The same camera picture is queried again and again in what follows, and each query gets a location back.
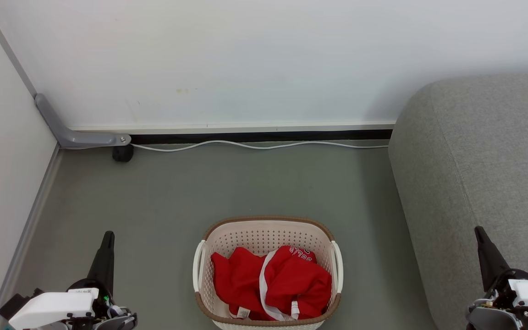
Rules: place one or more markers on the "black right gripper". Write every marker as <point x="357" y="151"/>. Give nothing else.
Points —
<point x="504" y="288"/>

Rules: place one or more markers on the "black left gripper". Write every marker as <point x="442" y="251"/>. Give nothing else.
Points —
<point x="90" y="289"/>

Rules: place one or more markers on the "red garment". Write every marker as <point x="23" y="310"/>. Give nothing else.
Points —
<point x="291" y="279"/>

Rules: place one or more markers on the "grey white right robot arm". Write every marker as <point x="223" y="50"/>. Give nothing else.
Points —
<point x="511" y="318"/>

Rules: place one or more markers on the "grey fabric sofa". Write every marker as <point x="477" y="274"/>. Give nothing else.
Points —
<point x="484" y="174"/>

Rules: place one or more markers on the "cream perforated laundry basket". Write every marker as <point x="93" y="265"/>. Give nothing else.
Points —
<point x="264" y="236"/>

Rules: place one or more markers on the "white and black baseboard strip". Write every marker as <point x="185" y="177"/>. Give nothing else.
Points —
<point x="255" y="133"/>

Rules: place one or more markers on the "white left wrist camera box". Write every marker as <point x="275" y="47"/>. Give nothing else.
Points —
<point x="51" y="308"/>

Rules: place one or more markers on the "grey aluminium wall edge strip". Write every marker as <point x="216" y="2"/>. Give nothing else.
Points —
<point x="21" y="247"/>

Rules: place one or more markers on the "black round bracket foot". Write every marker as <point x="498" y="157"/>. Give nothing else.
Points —
<point x="123" y="153"/>

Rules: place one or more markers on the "grey metal panel support bracket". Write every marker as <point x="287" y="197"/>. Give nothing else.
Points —
<point x="69" y="135"/>

